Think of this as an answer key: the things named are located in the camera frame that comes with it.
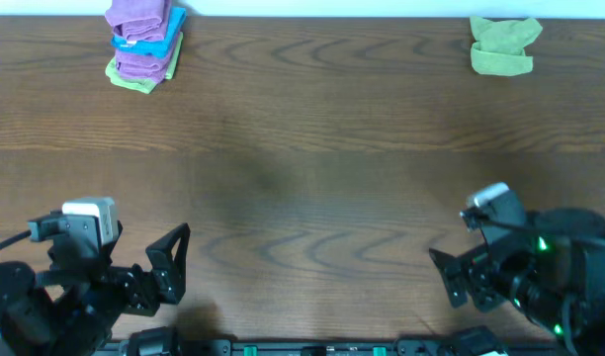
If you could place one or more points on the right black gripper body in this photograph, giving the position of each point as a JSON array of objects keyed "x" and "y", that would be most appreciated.
[{"x": 474, "y": 273}]

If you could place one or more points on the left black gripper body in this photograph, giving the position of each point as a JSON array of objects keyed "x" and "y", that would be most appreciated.
[{"x": 135, "y": 289}]

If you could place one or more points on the purple microfibre cloth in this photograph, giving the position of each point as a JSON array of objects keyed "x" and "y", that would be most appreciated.
[{"x": 139, "y": 20}]

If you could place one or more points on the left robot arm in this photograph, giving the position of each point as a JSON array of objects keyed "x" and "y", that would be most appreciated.
[{"x": 71, "y": 308}]

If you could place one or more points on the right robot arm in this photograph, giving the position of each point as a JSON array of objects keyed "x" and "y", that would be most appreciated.
[{"x": 550, "y": 266}]

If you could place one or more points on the folded green cloth in stack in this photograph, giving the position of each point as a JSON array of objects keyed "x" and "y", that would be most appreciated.
[{"x": 145, "y": 86}]

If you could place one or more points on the folded purple cloth in stack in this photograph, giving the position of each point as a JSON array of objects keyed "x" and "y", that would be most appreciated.
[{"x": 148, "y": 66}]

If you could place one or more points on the crumpled green cloth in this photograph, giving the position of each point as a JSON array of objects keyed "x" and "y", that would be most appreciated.
[{"x": 499, "y": 47}]

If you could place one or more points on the folded blue cloth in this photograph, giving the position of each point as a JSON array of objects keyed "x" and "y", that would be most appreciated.
[{"x": 158, "y": 49}]

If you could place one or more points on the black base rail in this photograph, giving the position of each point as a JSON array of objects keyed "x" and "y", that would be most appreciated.
[{"x": 475, "y": 341}]

